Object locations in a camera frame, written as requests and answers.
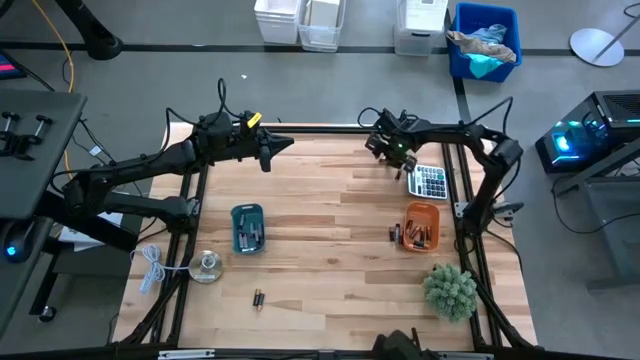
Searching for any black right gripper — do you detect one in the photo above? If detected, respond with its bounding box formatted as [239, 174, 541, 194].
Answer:
[363, 118, 419, 176]

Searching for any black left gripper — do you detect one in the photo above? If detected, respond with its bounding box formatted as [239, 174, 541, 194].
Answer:
[230, 125, 295, 174]

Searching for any teal plastic bin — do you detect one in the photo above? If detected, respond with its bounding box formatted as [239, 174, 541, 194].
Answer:
[230, 202, 267, 256]

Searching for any grey desk calculator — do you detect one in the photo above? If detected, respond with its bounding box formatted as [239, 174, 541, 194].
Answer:
[406, 163, 449, 201]

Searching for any orange plastic bin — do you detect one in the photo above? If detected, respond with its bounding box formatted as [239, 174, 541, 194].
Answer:
[401, 200, 442, 253]

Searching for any grey clamp lever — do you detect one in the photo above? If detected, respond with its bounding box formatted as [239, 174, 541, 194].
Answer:
[488, 200, 526, 222]

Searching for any clear plastic storage bin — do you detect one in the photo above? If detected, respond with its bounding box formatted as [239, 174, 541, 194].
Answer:
[393, 0, 450, 57]
[298, 0, 348, 53]

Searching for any white plastic storage bin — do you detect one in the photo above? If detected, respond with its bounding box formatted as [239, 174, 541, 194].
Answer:
[253, 0, 303, 45]

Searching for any teal cloth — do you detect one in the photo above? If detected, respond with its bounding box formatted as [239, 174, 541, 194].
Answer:
[467, 53, 505, 80]

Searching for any potted green artificial plant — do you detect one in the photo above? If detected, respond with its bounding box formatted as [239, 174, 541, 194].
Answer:
[422, 263, 480, 323]

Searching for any beige cloth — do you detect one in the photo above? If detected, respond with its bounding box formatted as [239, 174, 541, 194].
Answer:
[446, 29, 518, 64]

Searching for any white cardboard box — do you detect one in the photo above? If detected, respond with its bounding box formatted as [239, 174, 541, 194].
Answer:
[308, 0, 342, 29]

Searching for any white box-shaped device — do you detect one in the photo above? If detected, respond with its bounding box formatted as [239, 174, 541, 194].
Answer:
[403, 0, 450, 33]

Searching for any light blue cloth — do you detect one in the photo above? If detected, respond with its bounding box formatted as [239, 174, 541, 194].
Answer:
[469, 23, 509, 46]

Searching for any blue plastic crate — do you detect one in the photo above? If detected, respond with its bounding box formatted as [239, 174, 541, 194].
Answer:
[447, 2, 524, 84]

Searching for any black desktop computer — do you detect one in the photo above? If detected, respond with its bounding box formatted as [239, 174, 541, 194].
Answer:
[534, 89, 640, 175]

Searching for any white printed box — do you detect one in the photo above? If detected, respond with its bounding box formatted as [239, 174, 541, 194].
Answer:
[58, 209, 127, 252]

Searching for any black stand leg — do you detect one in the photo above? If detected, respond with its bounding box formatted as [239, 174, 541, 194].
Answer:
[53, 0, 125, 61]

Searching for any dark grey desk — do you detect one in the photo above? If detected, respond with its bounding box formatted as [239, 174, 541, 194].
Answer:
[0, 89, 89, 221]

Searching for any grey side table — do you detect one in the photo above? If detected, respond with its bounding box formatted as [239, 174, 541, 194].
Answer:
[552, 137, 640, 294]

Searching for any round base floor stand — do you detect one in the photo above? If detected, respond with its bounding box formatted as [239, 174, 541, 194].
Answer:
[569, 4, 640, 69]

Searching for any black computer mouse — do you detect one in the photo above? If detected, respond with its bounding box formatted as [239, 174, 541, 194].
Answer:
[2, 232, 34, 265]

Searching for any laptop screen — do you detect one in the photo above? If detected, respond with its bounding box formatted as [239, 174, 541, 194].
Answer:
[0, 49, 29, 81]

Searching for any left wrist camera yellow tag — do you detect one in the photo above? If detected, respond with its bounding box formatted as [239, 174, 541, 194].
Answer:
[238, 110, 264, 139]

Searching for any black metal table frame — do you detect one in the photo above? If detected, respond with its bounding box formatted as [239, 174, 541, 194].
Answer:
[112, 122, 539, 360]

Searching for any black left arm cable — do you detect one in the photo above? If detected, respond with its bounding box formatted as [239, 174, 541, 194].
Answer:
[164, 77, 251, 129]

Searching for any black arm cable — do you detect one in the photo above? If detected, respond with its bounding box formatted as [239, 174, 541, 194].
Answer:
[356, 96, 516, 137]
[164, 77, 251, 129]

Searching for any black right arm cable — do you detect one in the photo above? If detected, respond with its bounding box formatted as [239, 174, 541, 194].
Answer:
[356, 96, 516, 137]

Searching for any white coiled cable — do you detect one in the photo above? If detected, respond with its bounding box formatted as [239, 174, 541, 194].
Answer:
[129, 243, 192, 294]

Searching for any black power cable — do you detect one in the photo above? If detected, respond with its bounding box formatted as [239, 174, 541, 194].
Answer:
[549, 172, 640, 236]

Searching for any silver metal bracket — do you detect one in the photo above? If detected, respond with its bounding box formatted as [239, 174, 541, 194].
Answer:
[437, 351, 495, 360]
[157, 348, 216, 360]

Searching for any yellow cable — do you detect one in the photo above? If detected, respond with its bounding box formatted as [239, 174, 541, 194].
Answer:
[31, 0, 76, 94]

